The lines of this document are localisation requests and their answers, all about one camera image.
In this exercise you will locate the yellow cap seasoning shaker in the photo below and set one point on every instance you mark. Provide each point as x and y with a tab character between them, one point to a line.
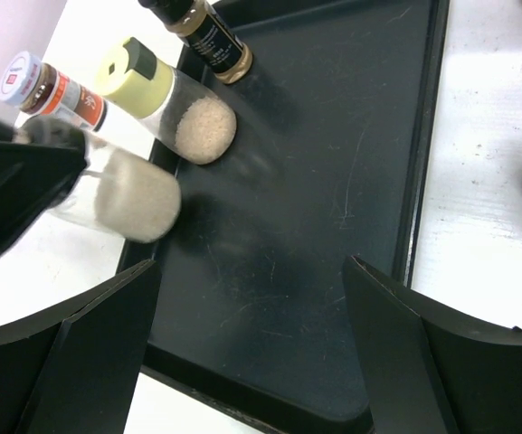
181	113

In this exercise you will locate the black rectangular tray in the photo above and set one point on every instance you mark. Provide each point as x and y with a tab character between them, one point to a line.
334	129

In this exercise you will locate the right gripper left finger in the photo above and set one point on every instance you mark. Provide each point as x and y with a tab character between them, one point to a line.
73	367

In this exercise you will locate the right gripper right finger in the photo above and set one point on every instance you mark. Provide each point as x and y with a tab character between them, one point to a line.
429	368

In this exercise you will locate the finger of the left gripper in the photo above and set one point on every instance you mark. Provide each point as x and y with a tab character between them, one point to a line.
40	163

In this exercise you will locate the small brown spice bottle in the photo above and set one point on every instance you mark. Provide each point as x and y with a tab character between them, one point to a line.
202	30

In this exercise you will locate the white cap dark spice jar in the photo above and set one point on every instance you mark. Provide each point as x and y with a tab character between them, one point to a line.
39	89

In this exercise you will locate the black top grinder bottle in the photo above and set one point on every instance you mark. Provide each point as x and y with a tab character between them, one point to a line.
117	192

